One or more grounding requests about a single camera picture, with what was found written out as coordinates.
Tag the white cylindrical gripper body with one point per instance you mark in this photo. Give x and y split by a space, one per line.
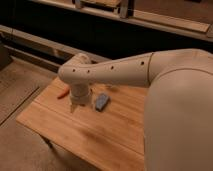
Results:
80 94

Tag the wooden table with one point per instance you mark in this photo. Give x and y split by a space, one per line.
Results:
111 140

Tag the blue sponge block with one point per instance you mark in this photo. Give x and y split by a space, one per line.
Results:
101 101

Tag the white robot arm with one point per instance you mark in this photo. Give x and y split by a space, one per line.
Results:
178 112

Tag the wooden shelf rail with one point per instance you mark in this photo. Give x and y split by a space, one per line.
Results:
40 51

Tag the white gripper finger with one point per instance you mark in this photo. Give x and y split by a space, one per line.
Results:
72 108

